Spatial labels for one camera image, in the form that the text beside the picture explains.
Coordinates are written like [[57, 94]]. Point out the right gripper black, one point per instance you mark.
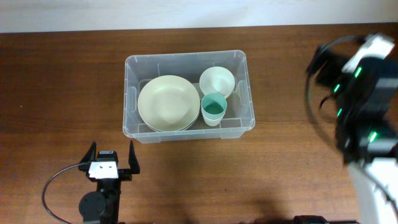
[[334, 66]]

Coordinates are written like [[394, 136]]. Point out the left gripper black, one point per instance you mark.
[[125, 173]]

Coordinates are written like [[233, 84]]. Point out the cream plate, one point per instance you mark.
[[168, 103], [191, 124]]

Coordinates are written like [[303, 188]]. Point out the white small bowl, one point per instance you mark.
[[217, 80]]

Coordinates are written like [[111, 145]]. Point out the mint green cup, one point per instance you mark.
[[214, 105]]

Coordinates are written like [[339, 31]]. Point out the cream white cup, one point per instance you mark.
[[212, 122]]

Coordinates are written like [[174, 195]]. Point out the grey translucent cup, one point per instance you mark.
[[213, 119]]

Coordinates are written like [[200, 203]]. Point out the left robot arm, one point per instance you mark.
[[102, 205]]

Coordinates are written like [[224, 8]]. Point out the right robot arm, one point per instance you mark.
[[364, 137]]

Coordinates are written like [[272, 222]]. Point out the clear plastic storage container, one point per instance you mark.
[[141, 69]]

